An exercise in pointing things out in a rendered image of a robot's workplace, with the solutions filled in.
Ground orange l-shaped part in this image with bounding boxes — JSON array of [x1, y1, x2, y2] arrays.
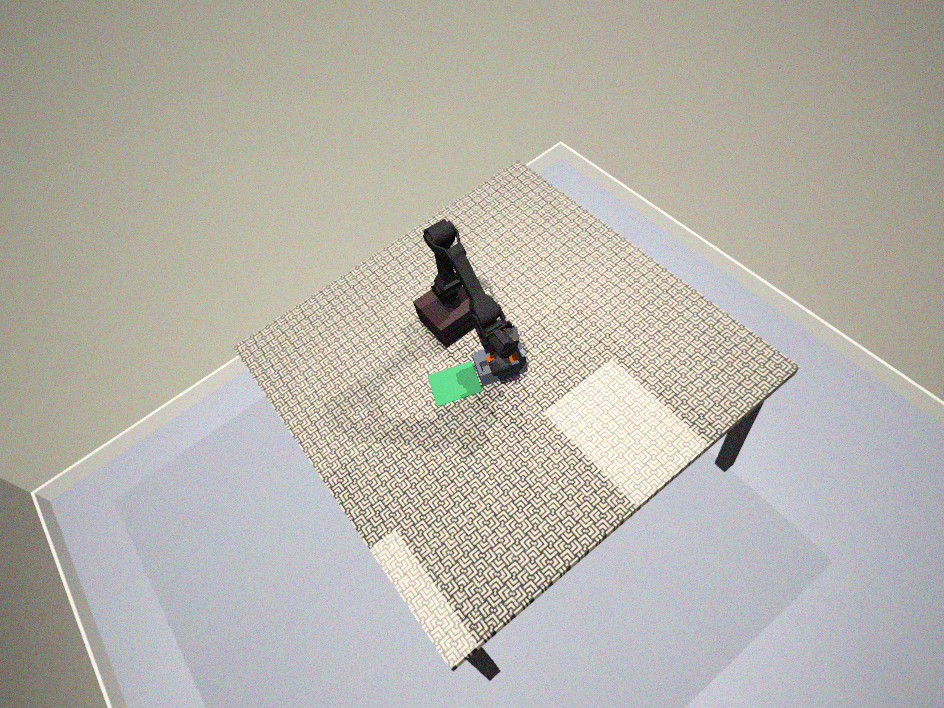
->
[[486, 351, 519, 362]]

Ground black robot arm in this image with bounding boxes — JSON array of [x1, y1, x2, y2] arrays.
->
[[423, 219, 520, 359]]

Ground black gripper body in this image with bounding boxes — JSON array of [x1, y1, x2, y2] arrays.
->
[[475, 325, 513, 376]]

